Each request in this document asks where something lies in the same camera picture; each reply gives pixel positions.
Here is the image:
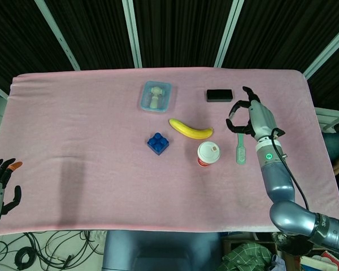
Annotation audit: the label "pink table cloth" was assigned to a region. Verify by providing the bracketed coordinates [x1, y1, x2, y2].
[0, 67, 339, 237]

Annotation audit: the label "red paper cup white lid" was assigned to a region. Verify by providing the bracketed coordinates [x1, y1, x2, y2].
[197, 141, 220, 168]

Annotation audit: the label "clear container teal lid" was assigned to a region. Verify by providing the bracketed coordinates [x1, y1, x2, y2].
[138, 81, 172, 113]

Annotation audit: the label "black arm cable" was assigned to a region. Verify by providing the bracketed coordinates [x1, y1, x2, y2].
[270, 128, 311, 212]

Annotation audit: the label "black curtain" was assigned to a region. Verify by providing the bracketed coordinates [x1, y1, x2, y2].
[0, 0, 339, 110]

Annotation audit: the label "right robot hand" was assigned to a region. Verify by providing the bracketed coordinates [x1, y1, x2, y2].
[225, 86, 277, 141]

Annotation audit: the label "blue toy building block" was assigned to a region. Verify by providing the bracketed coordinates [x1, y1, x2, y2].
[146, 132, 170, 156]

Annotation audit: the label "beige toy inside container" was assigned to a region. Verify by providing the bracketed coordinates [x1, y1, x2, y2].
[147, 86, 166, 110]

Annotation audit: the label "green brush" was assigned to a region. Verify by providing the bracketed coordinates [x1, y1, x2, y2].
[236, 133, 247, 165]

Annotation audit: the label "yellow banana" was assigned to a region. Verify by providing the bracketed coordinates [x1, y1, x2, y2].
[169, 118, 215, 140]

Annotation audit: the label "white side shelf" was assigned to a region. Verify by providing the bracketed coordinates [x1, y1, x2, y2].
[315, 106, 339, 133]

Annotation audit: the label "green plaid cloth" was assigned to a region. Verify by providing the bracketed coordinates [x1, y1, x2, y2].
[219, 242, 273, 271]

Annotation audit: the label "black floor cables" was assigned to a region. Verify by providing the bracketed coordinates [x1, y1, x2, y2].
[0, 230, 107, 270]

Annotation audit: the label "black rectangular box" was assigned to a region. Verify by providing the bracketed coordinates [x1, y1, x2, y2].
[206, 89, 233, 103]

